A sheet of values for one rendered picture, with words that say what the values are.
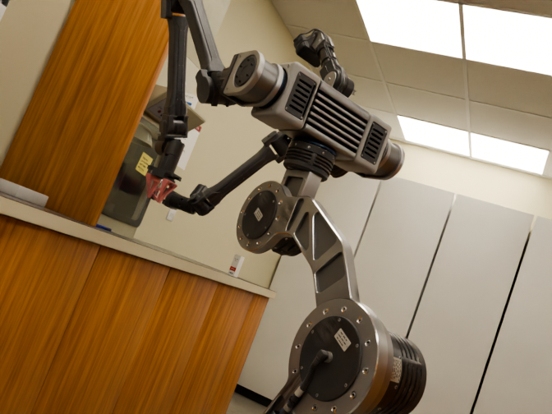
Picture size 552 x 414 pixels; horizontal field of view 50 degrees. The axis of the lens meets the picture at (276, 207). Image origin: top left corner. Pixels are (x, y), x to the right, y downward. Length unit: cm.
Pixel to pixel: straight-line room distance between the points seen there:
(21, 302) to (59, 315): 17
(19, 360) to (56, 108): 98
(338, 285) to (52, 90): 153
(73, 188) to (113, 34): 60
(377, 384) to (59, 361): 115
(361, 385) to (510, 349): 379
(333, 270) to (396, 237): 372
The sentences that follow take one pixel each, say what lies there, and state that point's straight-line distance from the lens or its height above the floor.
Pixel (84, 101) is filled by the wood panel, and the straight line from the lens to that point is 234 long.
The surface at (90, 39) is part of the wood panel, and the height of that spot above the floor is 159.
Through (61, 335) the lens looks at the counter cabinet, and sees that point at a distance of 196.
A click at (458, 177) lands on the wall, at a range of 557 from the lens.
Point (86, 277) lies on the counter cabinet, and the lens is 194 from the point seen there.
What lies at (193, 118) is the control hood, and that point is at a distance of 247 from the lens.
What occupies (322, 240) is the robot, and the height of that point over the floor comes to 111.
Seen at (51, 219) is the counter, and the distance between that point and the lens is 169.
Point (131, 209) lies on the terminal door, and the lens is 243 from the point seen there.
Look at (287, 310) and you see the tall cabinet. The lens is 514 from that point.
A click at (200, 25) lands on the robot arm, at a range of 183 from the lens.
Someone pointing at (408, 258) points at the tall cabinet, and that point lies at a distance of 498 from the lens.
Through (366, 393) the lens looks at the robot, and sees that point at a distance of 112.
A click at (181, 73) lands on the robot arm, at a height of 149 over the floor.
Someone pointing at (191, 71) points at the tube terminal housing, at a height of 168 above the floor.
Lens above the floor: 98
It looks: 7 degrees up
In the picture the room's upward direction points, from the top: 21 degrees clockwise
